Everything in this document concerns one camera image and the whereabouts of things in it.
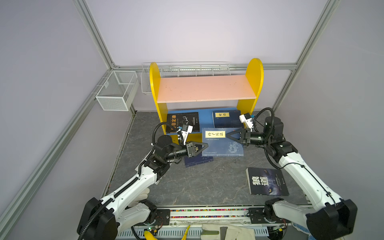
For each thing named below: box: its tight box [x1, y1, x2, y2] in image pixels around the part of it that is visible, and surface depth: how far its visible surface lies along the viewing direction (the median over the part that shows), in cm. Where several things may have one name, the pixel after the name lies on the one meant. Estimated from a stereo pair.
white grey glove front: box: [200, 224, 256, 240], surface depth 71 cm
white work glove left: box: [127, 187, 150, 207], surface depth 82 cm
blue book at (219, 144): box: [201, 127, 244, 157], surface depth 67 cm
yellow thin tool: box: [181, 224, 191, 240], surface depth 68 cm
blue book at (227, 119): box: [212, 110, 244, 129], surface depth 96 cm
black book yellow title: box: [166, 112, 200, 133], surface depth 96 cm
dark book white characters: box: [245, 167, 290, 196], surface depth 84 cm
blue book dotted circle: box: [184, 152, 214, 168], surface depth 95 cm
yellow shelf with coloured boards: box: [149, 58, 264, 141], surface depth 79 cm
